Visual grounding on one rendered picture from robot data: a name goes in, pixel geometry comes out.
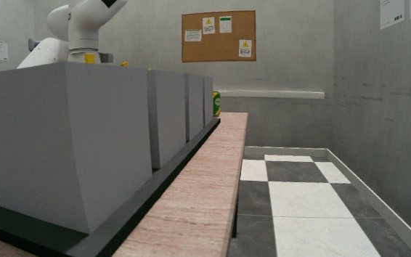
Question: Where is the green and yellow drink can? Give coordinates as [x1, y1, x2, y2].
[213, 91, 220, 117]

